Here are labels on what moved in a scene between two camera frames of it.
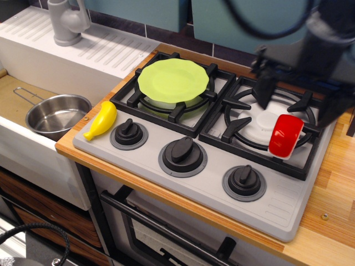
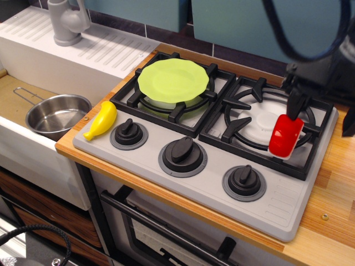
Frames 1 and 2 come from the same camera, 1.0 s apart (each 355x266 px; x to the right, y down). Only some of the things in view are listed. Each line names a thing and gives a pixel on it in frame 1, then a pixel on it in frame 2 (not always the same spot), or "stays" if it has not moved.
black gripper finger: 263,88 → 298,101
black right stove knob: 244,183 stays
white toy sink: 33,65 stays
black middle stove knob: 183,158 stays
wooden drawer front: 35,204 stays
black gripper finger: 335,104 → 349,123
